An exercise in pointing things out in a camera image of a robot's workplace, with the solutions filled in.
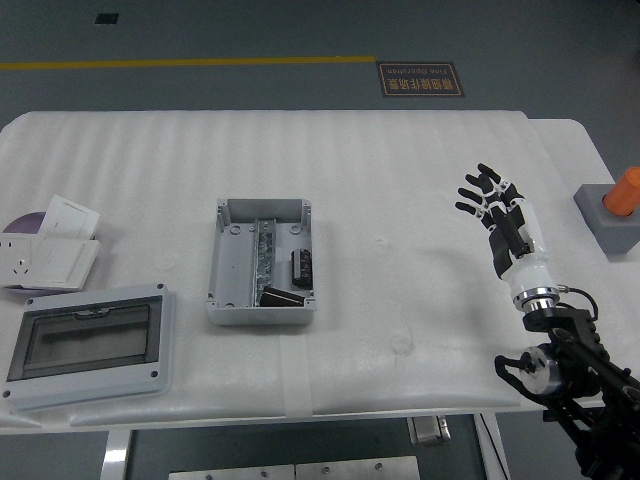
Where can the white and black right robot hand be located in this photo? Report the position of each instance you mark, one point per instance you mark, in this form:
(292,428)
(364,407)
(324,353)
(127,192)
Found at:
(530,270)

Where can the dark brown cylindrical battery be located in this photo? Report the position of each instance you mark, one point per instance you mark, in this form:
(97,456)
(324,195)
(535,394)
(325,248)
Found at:
(281,297)
(302,267)

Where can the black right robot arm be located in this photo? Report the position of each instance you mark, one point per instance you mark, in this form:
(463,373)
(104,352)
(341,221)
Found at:
(580,360)

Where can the open grey junction box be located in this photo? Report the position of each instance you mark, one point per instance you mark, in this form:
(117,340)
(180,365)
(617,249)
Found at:
(232,265)

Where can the grey block base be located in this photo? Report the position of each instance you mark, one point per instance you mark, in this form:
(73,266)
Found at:
(617,232)

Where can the orange cylinder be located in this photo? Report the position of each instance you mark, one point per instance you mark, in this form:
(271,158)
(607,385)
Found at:
(625,192)

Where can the white table leg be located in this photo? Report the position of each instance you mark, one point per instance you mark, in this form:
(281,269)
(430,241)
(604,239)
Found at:
(492,445)
(116,455)

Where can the white foam mat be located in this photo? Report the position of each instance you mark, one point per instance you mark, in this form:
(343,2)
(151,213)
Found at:
(375,165)

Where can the grey metal plate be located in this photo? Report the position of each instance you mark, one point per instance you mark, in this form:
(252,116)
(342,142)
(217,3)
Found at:
(230,473)

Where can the grey lid with clear window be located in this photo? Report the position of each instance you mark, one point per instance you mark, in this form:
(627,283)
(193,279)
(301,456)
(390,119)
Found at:
(90,345)

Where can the purple disc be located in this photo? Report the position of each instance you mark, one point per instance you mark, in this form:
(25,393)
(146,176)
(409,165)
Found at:
(27,224)

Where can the silver metal bracket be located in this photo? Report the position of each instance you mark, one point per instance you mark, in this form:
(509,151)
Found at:
(429,430)

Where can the metal mounting rail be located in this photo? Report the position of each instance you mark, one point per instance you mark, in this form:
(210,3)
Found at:
(263,250)

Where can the white switch panel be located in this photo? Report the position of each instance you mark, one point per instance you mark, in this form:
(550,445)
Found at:
(62,265)

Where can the white wall socket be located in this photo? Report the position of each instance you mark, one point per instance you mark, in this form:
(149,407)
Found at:
(15,260)

